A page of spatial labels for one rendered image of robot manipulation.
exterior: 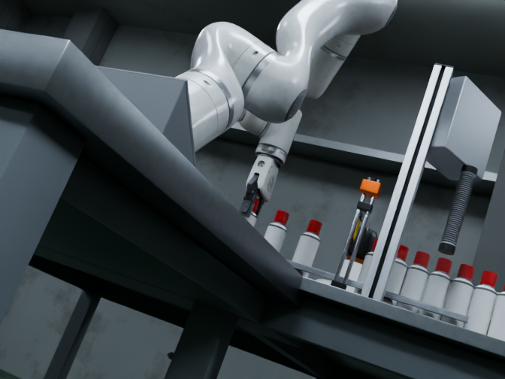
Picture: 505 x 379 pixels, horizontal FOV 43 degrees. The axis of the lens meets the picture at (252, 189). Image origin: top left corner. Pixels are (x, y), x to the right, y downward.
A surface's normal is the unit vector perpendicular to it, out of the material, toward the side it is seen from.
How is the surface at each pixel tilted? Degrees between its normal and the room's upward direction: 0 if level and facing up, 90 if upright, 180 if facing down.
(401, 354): 90
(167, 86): 90
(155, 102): 90
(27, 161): 90
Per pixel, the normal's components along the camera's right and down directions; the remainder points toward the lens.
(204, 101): 0.66, -0.37
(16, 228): 0.88, 0.22
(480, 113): 0.62, 0.01
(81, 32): -0.33, -0.38
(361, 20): 0.29, 0.82
